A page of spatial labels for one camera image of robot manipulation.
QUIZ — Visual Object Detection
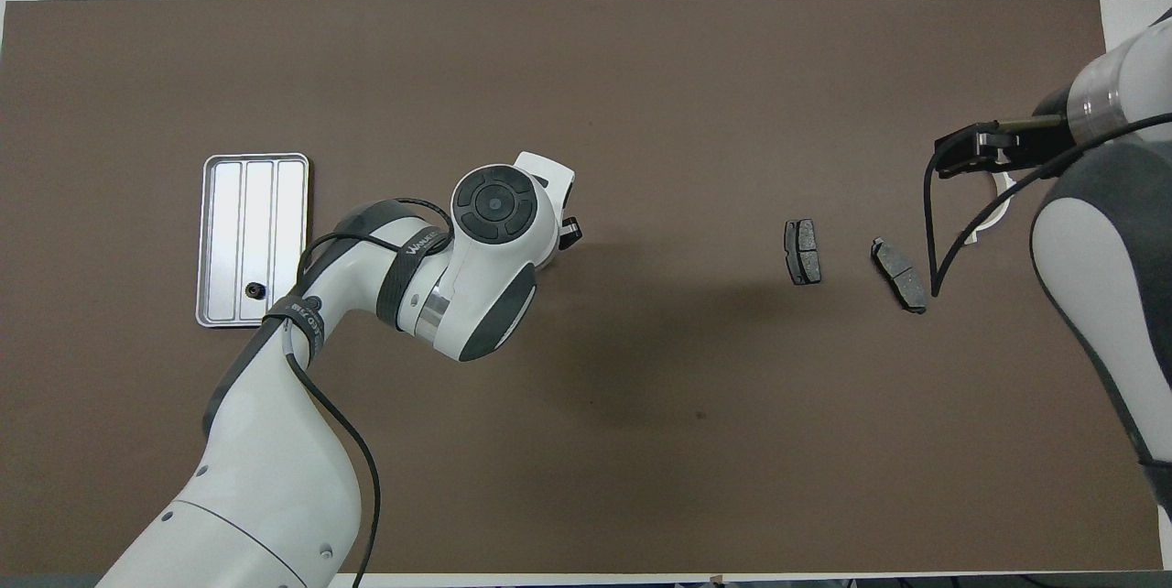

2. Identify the long dark brake pad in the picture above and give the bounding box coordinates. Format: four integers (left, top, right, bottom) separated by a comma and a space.
870, 237, 929, 314

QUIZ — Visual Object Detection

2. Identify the short dark brake pad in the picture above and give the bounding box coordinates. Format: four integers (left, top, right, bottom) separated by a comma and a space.
784, 219, 822, 286

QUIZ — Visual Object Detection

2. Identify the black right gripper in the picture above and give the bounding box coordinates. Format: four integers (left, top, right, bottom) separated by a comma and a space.
935, 92, 1079, 180

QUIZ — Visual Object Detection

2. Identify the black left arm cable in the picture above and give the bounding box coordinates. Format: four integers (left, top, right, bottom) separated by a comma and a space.
279, 197, 456, 588

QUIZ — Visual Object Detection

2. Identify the brown table mat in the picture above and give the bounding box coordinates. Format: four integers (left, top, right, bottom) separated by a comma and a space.
0, 0, 1166, 576

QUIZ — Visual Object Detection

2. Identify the silver metal tray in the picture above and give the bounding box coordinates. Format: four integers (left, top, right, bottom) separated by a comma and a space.
195, 152, 310, 329

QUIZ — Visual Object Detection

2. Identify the white curved plastic bracket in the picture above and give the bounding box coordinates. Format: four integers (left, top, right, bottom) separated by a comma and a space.
961, 169, 1018, 246

